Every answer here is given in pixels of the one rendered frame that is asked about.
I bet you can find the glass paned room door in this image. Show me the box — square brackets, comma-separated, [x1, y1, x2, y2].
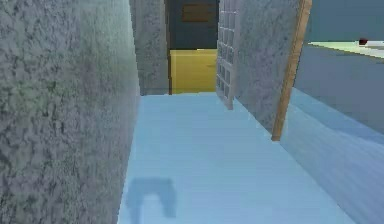
[215, 0, 242, 111]

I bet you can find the pale green topped table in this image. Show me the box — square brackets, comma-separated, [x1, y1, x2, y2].
[293, 40, 384, 136]

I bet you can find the white flat object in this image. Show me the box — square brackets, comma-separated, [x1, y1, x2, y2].
[365, 40, 384, 50]

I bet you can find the brown framed wall picture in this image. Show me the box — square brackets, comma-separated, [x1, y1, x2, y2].
[181, 3, 212, 24]

